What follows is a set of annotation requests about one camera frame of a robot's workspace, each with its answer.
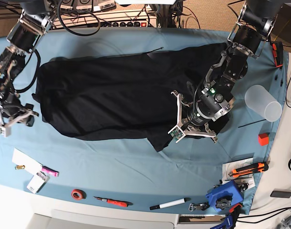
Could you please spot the gold battery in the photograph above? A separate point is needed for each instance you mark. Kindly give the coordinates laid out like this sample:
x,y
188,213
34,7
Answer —
x,y
18,167

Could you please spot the pink package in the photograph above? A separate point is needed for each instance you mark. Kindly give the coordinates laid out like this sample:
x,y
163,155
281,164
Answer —
x,y
49,171

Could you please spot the metal carabiner clip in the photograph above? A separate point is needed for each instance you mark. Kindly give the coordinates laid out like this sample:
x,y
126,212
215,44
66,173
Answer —
x,y
201,206

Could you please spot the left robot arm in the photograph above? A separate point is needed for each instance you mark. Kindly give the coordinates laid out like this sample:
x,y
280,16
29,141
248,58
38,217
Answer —
x,y
251,31

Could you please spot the black power strip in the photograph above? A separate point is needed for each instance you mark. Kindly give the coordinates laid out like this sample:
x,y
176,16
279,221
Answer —
x,y
143,24

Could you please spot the black power adapter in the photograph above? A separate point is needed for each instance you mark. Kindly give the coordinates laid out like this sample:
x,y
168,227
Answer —
x,y
280,194

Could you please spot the red screwdriver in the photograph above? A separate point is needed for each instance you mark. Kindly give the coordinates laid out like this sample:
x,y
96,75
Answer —
x,y
118,203

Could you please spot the white paper card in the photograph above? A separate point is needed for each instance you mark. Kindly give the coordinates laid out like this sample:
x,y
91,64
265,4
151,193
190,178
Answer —
x,y
30,165

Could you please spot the white small box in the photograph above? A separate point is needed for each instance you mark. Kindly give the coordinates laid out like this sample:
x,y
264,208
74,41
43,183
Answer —
x,y
37,182

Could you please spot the light blue table cloth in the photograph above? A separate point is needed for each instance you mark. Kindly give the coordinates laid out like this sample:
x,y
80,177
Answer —
x,y
131,169

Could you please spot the long black cable tie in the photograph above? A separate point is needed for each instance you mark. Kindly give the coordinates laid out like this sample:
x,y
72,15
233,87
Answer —
x,y
154,50

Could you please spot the paper sheet under knife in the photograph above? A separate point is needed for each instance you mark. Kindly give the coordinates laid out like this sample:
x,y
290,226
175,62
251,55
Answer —
x,y
228,167

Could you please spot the blue plastic box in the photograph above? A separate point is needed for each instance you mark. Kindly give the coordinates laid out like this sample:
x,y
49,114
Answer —
x,y
224,196

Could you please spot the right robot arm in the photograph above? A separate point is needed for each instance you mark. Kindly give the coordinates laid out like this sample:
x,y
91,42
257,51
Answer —
x,y
36,19

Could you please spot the short black cable tie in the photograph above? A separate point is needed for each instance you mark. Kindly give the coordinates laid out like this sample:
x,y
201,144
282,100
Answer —
x,y
252,123

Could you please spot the red cube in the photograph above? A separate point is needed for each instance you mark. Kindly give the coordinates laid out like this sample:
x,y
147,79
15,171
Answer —
x,y
263,139

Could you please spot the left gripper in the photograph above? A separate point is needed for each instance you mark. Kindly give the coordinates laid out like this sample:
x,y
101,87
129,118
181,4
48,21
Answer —
x,y
193,118

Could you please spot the red tape roll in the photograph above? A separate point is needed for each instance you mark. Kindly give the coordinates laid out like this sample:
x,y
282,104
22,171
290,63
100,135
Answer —
x,y
78,194

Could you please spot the black t-shirt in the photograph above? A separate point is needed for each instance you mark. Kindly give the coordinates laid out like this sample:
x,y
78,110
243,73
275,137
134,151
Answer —
x,y
121,97

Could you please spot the orange black utility knife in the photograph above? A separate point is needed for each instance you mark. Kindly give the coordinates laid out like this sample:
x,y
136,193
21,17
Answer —
x,y
250,169

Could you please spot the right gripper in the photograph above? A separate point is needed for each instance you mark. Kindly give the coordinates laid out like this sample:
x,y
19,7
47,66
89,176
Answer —
x,y
13,112

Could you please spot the blue black clamp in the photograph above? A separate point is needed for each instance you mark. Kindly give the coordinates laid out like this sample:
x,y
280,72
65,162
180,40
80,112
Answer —
x,y
231,219

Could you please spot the orange black tool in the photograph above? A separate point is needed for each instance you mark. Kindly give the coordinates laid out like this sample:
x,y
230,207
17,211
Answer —
x,y
277,52

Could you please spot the black white marker pen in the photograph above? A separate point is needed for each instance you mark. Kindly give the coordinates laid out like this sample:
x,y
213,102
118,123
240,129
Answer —
x,y
170,204

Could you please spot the frosted plastic cup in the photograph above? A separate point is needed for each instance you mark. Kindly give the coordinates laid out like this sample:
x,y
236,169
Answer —
x,y
258,99

